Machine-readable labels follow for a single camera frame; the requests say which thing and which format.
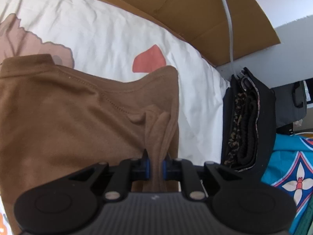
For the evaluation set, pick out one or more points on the teal printed bag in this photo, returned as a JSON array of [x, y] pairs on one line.
[[288, 156]]

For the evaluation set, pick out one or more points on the folded black garment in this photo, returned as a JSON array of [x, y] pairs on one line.
[[265, 127]]

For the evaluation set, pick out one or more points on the flattened cardboard box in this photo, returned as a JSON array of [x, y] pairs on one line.
[[195, 9]]

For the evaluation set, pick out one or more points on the leopard print cloth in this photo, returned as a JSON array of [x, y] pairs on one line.
[[234, 132]]

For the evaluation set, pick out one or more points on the brown printed t-shirt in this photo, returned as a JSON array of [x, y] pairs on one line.
[[73, 115]]

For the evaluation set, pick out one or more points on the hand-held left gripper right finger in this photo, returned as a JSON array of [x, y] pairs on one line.
[[164, 170]]

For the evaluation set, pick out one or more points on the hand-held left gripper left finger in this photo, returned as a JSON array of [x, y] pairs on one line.
[[146, 169]]

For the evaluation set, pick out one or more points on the cream bear-print bed sheet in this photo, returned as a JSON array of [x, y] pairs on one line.
[[110, 29]]

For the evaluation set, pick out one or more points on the grey fabric bag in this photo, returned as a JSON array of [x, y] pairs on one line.
[[283, 107]]

